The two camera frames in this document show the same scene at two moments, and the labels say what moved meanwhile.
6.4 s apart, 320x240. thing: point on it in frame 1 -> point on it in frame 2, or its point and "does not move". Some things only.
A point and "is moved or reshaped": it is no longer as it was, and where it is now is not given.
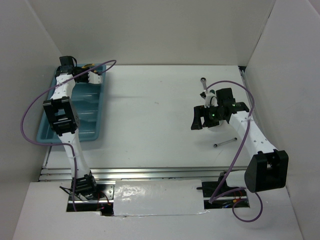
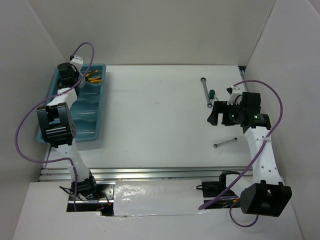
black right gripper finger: [199, 111] -> [218, 108]
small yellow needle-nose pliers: [88, 65] is moved or reshaped
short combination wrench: [216, 145] does not move
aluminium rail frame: [53, 174] does not move
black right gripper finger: [196, 124] -> [213, 119]
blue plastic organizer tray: [89, 98] does not move
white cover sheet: [158, 197] does not move
